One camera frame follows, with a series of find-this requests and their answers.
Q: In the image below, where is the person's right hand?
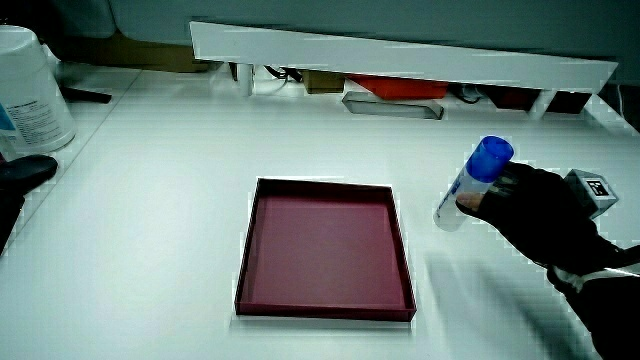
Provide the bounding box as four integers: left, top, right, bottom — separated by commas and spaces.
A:
455, 160, 626, 277

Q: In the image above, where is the blue capped glue stick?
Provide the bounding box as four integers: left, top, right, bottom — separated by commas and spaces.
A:
432, 135, 516, 233

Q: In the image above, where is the person's right forearm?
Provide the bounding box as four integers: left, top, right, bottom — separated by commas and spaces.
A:
546, 243, 640, 360

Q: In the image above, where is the white desk shelf riser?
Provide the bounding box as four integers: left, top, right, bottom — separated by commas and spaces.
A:
188, 20, 620, 120

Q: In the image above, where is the white desk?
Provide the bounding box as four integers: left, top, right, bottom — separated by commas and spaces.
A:
0, 63, 640, 360

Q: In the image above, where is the dark red box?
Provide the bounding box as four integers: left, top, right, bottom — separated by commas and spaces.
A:
482, 84, 542, 111

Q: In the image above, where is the silver metal tray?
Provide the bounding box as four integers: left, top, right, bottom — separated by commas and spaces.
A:
341, 90, 446, 121

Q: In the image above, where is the orange box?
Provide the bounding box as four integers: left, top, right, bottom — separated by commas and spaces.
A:
348, 74, 450, 101

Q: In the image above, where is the maroon shallow box tray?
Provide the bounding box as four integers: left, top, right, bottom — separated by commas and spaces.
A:
233, 177, 418, 323

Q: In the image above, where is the small brown box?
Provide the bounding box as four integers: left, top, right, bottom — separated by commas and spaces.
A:
301, 69, 346, 95

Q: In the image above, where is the brown cardboard box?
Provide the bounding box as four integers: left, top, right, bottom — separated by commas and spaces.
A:
63, 30, 211, 74

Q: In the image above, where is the black flat object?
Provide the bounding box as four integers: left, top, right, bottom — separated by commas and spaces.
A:
59, 85, 114, 105

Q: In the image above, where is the black rounded object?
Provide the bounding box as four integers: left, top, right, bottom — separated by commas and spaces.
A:
0, 154, 60, 254

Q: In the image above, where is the white plastic tub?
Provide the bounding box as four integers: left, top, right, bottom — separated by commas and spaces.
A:
0, 24, 78, 156

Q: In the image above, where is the black cable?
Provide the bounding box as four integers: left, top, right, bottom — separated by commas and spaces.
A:
263, 64, 304, 84

